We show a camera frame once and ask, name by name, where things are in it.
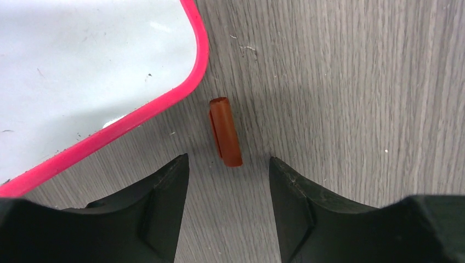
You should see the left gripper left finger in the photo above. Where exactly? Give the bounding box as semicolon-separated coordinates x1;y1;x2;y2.
1;154;189;262

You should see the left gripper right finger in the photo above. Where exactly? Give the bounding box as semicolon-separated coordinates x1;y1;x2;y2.
269;157;464;262

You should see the brown marker cap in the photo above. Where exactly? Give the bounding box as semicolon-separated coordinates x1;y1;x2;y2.
209;97;243;167

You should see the pink framed whiteboard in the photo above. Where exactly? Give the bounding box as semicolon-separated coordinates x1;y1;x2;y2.
1;1;209;198

